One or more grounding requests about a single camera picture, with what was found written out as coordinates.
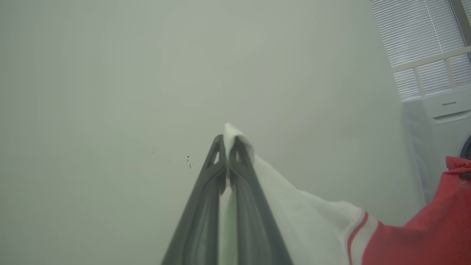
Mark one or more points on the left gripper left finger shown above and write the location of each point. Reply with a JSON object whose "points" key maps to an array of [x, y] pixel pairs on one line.
{"points": [[200, 221]]}

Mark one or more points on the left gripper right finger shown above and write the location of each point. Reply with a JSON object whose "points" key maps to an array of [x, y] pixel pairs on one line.
{"points": [[254, 228]]}

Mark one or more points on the white and red garment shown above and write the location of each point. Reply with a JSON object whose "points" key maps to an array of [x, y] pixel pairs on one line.
{"points": [[316, 224]]}

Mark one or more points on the white Hisense washing machine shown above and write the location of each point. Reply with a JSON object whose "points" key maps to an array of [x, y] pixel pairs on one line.
{"points": [[434, 143]]}

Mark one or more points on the dark washing machine door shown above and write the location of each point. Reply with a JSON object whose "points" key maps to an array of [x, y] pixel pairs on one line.
{"points": [[467, 149]]}

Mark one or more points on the white window blind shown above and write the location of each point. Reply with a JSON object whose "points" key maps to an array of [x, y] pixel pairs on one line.
{"points": [[419, 40]]}

